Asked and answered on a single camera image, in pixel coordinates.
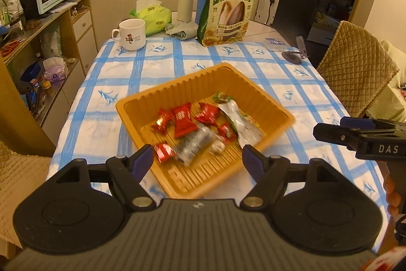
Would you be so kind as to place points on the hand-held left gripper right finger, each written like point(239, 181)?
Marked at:
point(252, 163)

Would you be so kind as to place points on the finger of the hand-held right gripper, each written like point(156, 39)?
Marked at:
point(358, 123)
point(330, 132)

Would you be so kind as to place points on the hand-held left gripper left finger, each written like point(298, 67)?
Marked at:
point(142, 163)

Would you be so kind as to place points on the long green silver snack packet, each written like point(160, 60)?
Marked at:
point(241, 128)

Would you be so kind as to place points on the small tan candy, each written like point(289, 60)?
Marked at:
point(217, 147)

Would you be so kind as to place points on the clear packet of dark seeds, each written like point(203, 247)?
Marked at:
point(193, 146)

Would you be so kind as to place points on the large dark red snack packet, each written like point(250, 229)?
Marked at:
point(184, 120)

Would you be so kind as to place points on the orange plastic tray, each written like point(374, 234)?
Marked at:
point(190, 90)

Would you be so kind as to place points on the person's right forearm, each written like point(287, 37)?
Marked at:
point(387, 260)

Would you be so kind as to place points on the person's right hand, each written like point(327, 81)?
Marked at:
point(395, 198)

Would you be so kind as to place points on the armchair with pale cover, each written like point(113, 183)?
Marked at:
point(393, 80)

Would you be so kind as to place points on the chair with quilted cover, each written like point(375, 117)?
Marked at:
point(355, 67)
point(19, 188)

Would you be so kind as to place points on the phone stand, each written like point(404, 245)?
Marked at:
point(293, 56)

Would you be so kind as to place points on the blue checked tablecloth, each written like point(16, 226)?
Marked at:
point(142, 67)

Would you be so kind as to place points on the blue card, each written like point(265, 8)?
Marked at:
point(275, 41)

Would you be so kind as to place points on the white purple plastic bag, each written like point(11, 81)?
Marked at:
point(55, 71)

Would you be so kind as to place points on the black and white box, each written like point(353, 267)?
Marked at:
point(298, 7)

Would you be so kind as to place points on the white mug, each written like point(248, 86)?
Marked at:
point(131, 34)

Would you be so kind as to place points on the grey cloth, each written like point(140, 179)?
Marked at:
point(182, 30)

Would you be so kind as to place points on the wooden shelf cabinet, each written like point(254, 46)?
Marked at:
point(84, 33)

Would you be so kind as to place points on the green tissue pack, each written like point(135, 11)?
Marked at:
point(155, 18)

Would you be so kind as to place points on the large sunflower seed bag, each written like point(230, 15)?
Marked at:
point(230, 13)

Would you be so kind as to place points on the white thermos bottle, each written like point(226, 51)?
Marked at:
point(185, 1)

